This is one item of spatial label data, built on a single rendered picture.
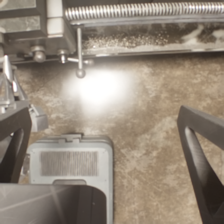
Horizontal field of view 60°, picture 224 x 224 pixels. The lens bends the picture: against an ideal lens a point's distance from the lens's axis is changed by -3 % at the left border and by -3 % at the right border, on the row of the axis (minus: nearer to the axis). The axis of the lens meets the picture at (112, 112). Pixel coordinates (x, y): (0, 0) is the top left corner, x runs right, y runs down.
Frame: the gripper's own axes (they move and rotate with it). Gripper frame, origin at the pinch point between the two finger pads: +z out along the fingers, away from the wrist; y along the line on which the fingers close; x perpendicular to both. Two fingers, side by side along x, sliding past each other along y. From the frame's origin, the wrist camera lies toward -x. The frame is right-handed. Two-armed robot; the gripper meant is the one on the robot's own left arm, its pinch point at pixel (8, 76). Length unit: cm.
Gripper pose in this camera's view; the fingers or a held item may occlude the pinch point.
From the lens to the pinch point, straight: 59.1
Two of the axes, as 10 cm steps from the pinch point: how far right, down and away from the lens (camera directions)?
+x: -9.2, 0.2, 3.9
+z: -0.7, -9.9, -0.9
